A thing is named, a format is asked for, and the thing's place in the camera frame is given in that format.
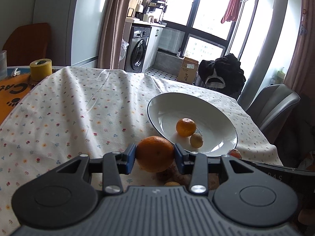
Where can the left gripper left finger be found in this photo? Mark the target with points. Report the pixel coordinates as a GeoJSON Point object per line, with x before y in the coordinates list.
{"type": "Point", "coordinates": [111, 166]}

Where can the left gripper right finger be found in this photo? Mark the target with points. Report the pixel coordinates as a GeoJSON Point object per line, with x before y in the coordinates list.
{"type": "Point", "coordinates": [238, 177]}

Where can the brown kiwi fruit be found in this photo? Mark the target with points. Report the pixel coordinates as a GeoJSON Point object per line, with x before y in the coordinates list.
{"type": "Point", "coordinates": [196, 140]}

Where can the orange persimmon fruit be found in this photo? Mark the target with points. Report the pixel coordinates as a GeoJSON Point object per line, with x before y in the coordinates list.
{"type": "Point", "coordinates": [235, 153]}

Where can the small mandarin orange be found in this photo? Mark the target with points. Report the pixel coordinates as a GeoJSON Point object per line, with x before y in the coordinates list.
{"type": "Point", "coordinates": [185, 127]}

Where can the large orange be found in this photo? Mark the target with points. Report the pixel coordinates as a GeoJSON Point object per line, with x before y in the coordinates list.
{"type": "Point", "coordinates": [154, 154]}

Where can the black kitchen rack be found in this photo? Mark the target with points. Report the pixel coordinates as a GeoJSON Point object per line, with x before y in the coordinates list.
{"type": "Point", "coordinates": [157, 9]}

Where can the white ceramic plate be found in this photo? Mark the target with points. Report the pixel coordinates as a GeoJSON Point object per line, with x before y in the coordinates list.
{"type": "Point", "coordinates": [219, 134]}

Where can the floral tablecloth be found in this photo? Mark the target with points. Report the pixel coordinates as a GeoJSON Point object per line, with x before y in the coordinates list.
{"type": "Point", "coordinates": [94, 111]}

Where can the grey leather chair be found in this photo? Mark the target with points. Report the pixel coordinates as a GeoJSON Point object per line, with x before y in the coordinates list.
{"type": "Point", "coordinates": [271, 108]}

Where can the black clothes pile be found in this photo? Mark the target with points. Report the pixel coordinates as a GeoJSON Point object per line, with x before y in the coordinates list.
{"type": "Point", "coordinates": [222, 75]}

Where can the cardboard box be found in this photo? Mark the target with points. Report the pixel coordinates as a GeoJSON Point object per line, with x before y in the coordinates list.
{"type": "Point", "coordinates": [188, 71]}

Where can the pink curtain right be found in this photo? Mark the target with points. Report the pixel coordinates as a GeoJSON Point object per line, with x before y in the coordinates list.
{"type": "Point", "coordinates": [300, 75]}

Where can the silver washing machine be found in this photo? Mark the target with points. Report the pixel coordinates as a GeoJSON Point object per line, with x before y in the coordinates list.
{"type": "Point", "coordinates": [136, 51]}

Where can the yellow tape roll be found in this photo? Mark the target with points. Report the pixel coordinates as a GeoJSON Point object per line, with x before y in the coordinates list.
{"type": "Point", "coordinates": [40, 69]}

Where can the orange cat mat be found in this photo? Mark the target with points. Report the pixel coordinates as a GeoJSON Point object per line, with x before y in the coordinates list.
{"type": "Point", "coordinates": [12, 91]}

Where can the white counter cabinet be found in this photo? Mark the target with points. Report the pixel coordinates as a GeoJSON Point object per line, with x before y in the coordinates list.
{"type": "Point", "coordinates": [152, 45]}

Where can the brown curtain left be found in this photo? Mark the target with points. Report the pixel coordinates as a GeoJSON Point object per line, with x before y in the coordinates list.
{"type": "Point", "coordinates": [112, 34]}

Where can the clear drinking glass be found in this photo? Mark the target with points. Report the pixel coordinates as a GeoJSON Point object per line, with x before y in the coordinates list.
{"type": "Point", "coordinates": [3, 64]}

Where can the orange wooden chair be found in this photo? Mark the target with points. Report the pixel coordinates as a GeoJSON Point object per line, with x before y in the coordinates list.
{"type": "Point", "coordinates": [27, 44]}

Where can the pink hanging towel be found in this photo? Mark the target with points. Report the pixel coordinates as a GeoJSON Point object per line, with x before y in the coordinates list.
{"type": "Point", "coordinates": [232, 11]}

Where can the white refrigerator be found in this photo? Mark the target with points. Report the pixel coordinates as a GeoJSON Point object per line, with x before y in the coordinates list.
{"type": "Point", "coordinates": [76, 27]}

